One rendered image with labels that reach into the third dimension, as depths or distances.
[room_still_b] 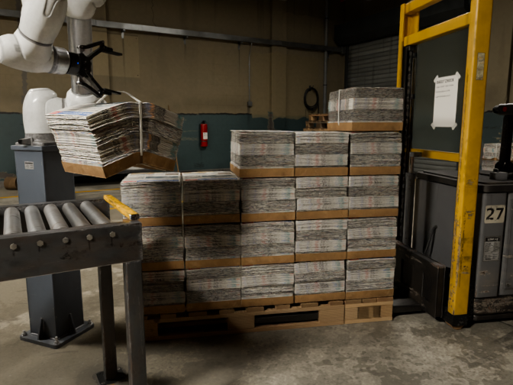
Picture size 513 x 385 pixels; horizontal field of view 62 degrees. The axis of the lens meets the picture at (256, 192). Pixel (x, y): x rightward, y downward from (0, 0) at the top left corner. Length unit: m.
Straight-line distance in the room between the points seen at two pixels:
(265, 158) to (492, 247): 1.32
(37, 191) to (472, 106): 2.17
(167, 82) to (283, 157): 7.11
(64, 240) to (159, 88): 7.87
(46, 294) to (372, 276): 1.72
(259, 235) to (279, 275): 0.25
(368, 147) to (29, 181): 1.71
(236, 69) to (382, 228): 7.74
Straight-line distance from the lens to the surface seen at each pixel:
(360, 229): 2.38
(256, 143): 2.15
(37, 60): 1.55
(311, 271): 2.36
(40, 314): 2.52
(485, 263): 2.64
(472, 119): 2.40
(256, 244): 2.24
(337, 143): 2.27
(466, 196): 2.43
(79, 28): 2.11
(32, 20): 1.50
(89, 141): 1.56
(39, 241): 1.34
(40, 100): 2.31
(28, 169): 2.34
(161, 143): 1.69
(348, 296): 2.48
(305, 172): 2.22
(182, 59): 9.32
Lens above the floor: 1.10
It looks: 9 degrees down
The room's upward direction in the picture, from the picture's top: straight up
